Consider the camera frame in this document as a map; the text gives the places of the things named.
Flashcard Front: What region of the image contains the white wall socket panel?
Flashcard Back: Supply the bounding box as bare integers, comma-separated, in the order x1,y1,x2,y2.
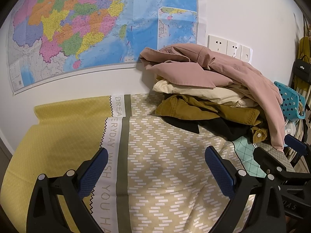
208,35,253,63

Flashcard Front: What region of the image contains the pink jacket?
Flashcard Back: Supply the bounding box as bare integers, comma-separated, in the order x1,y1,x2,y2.
139,44,285,151

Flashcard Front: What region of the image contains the cream garment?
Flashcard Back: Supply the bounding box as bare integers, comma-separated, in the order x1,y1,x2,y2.
153,79,258,108

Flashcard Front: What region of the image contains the black garment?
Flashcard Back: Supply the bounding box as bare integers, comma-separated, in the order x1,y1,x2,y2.
161,116,252,142

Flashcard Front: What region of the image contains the yellow hanging garment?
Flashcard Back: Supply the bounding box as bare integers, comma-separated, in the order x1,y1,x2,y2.
293,36,310,100

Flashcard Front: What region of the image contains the black handbag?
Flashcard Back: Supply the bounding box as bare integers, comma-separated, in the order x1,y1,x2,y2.
293,55,311,84

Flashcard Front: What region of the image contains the wall map poster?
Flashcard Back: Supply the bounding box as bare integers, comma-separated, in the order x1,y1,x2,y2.
7,0,207,94

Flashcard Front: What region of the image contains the mustard brown jacket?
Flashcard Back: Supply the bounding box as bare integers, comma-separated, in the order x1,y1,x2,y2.
155,94,269,143

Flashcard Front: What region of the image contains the patterned yellow bed sheet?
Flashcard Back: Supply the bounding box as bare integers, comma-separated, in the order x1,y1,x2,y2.
1,93,296,233

